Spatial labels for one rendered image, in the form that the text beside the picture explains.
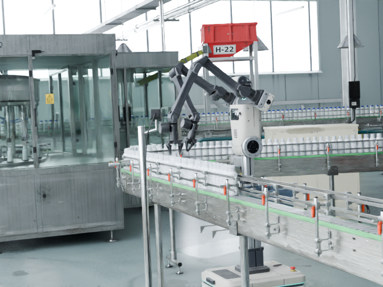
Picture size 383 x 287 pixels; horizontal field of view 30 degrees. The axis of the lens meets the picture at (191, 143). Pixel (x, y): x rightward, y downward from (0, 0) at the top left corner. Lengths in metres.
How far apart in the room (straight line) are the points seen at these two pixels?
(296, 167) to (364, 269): 3.89
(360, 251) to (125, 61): 7.61
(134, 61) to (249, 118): 5.15
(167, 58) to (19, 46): 2.99
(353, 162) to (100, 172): 2.89
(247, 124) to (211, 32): 6.55
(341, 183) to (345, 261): 6.21
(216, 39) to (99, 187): 4.34
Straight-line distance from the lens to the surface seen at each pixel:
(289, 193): 4.58
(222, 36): 11.62
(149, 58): 10.21
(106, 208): 8.13
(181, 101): 4.81
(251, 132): 5.18
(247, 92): 4.97
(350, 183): 9.12
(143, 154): 3.67
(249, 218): 3.66
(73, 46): 8.01
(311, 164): 6.66
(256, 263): 5.34
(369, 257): 2.77
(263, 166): 6.58
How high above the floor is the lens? 1.50
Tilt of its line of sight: 3 degrees down
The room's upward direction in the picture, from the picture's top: 3 degrees counter-clockwise
